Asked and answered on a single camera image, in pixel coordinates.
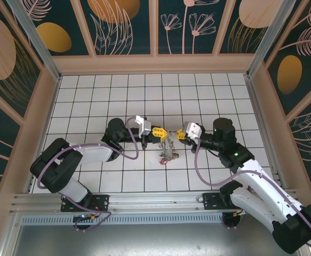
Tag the metal disc with key rings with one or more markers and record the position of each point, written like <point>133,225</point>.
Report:
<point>167,153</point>

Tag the red plastic key tag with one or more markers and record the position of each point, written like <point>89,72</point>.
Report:
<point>162,161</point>

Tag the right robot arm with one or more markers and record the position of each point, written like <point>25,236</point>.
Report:
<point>256,186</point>

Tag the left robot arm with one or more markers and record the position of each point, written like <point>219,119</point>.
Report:
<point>56,165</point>

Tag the grey sheet metal panel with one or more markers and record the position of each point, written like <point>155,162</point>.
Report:
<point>155,240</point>

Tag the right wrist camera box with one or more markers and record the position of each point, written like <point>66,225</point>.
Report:
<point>192,129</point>

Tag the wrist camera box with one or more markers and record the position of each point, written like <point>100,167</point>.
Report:
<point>144,126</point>
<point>192,129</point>

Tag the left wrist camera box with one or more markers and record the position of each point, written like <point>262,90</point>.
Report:
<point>144,126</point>

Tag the aluminium side rail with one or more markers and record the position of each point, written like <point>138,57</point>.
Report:
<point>257,106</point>

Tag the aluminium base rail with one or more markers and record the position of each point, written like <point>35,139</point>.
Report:
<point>155,198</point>

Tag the aluminium corner post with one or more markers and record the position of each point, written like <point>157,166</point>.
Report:
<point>38,40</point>
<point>267,40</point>

